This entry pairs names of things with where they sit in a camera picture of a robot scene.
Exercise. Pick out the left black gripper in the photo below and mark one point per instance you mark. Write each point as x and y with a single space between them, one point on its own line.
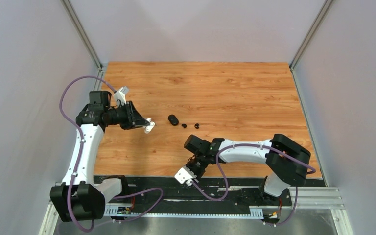
133 119

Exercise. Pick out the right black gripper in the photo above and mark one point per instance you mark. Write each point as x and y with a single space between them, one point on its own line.
199 175

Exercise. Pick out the white earbud charging case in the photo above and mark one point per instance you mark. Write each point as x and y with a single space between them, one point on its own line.
150 126

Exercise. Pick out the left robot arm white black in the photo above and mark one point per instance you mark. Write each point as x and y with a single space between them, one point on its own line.
77 198

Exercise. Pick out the black earbud charging case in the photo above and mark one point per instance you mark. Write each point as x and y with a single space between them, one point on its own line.
173 120

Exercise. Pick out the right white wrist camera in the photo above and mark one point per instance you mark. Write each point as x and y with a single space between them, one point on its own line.
185 176

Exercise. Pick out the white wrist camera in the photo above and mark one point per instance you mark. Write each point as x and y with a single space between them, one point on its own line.
120 96
185 176

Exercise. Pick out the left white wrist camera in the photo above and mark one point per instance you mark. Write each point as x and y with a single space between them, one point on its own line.
120 96

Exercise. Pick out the aluminium frame rail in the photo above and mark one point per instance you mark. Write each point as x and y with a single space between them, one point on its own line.
317 210

